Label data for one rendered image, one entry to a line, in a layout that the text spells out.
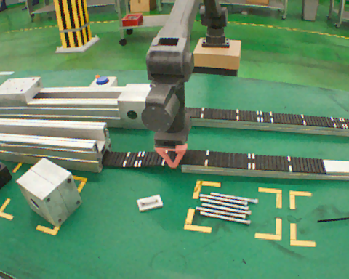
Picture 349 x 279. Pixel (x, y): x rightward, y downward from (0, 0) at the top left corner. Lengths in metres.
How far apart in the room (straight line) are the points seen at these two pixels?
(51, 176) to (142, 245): 0.24
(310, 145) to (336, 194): 0.18
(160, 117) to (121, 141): 0.32
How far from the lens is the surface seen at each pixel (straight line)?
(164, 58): 0.55
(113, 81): 1.02
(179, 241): 0.59
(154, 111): 0.52
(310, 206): 0.68
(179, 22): 0.62
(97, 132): 0.76
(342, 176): 0.77
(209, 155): 0.71
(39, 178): 0.64
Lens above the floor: 1.28
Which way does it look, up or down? 38 degrees down
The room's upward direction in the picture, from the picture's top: 4 degrees counter-clockwise
